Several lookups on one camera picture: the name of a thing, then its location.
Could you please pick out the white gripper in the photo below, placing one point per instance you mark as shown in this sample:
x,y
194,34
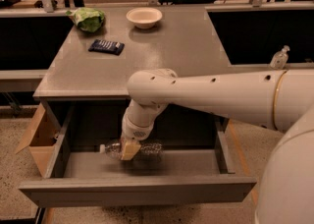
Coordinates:
x,y
135,132

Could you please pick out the clear plastic water bottle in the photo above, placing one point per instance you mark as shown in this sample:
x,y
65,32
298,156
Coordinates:
x,y
115,149

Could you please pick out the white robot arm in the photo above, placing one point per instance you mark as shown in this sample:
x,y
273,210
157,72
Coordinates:
x,y
281,100

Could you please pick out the open grey top drawer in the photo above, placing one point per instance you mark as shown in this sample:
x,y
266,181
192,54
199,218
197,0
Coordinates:
x,y
196,164

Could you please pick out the grey drawer cabinet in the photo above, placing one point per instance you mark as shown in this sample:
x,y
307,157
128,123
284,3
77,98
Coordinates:
x,y
184,40

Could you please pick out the clear sanitizer pump bottle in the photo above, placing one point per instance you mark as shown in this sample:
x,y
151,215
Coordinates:
x,y
280,58

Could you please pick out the cardboard box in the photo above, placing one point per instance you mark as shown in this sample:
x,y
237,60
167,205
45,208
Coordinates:
x,y
40,139

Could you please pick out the dark blue snack packet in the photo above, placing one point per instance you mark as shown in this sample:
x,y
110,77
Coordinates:
x,y
105,46

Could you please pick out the white paper bowl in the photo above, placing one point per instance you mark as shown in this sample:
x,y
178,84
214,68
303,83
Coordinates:
x,y
144,18

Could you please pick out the green chip bag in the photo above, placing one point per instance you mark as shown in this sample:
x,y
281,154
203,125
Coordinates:
x,y
87,19

